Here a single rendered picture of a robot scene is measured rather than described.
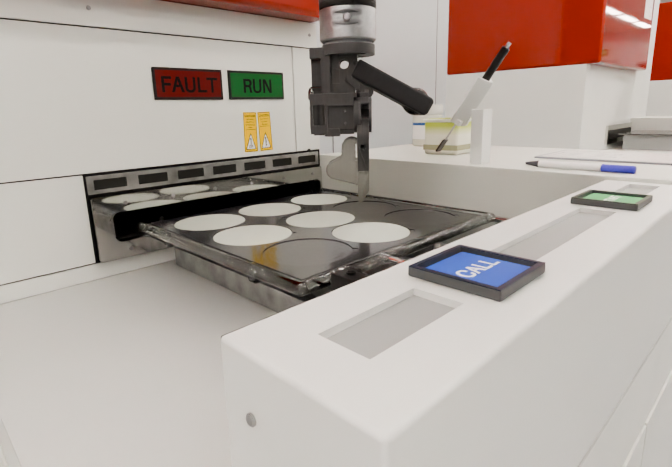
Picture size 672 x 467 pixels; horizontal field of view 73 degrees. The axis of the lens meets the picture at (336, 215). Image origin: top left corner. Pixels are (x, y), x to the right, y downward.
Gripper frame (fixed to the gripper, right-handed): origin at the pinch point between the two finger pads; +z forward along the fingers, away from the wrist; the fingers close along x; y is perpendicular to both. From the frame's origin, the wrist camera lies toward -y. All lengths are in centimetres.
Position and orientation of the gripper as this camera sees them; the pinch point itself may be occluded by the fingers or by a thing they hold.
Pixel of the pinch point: (365, 192)
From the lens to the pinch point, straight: 65.3
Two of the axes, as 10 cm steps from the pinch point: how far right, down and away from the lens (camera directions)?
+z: 0.3, 9.7, 2.3
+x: -0.6, 2.3, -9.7
